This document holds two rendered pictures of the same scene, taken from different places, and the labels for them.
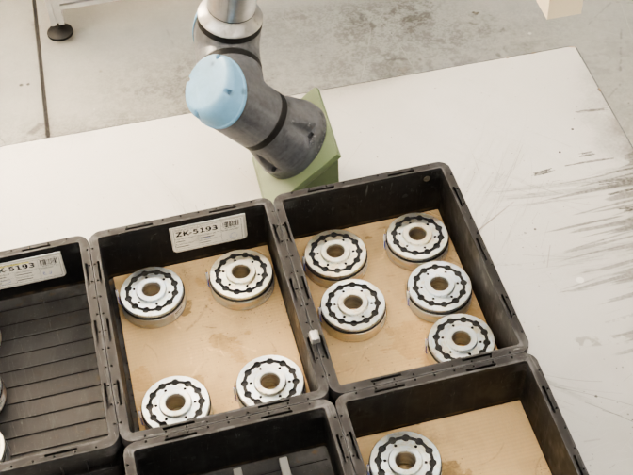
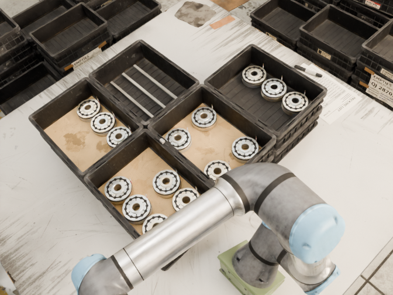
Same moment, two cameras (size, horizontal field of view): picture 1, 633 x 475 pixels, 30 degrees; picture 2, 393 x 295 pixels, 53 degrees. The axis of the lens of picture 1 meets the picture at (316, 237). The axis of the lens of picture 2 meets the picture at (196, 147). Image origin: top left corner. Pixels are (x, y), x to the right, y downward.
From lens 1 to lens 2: 1.85 m
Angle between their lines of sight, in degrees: 72
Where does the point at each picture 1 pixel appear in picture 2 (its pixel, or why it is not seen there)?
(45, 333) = (272, 122)
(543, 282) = not seen: hidden behind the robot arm
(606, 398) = (72, 235)
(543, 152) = not seen: outside the picture
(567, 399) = (86, 227)
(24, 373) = (266, 107)
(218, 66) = not seen: hidden behind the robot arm
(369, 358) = (152, 172)
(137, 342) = (238, 135)
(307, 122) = (241, 260)
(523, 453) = (84, 165)
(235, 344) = (203, 152)
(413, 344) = (138, 185)
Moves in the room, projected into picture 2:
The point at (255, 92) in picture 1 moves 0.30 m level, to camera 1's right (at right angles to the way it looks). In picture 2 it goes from (262, 232) to (178, 289)
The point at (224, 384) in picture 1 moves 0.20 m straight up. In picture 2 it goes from (197, 137) to (191, 106)
